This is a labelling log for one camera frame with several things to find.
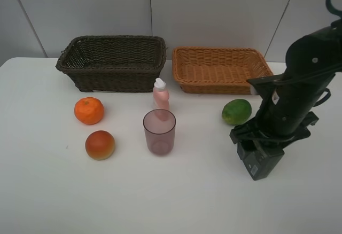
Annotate round bread bun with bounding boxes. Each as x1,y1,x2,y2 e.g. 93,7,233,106
85,130,115,160

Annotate purple translucent cup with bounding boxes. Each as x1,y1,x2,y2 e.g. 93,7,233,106
143,109,176,156

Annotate dark brown wicker basket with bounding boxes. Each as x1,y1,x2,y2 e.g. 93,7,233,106
56,35,166,93

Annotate green lime fruit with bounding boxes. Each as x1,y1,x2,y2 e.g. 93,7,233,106
221,99,252,126

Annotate light orange wicker basket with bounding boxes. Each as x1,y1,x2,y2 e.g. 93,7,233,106
172,46,273,95

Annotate orange mandarin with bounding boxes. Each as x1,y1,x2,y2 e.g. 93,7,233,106
74,97,104,125

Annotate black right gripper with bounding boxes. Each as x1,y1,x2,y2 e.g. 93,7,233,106
230,77,320,144

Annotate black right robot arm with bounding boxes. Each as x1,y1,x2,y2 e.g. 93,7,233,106
230,20,341,146

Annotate pink squeeze bottle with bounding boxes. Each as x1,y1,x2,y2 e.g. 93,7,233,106
153,78,169,121

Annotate black rectangular box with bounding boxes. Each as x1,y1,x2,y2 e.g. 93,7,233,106
237,141,284,181

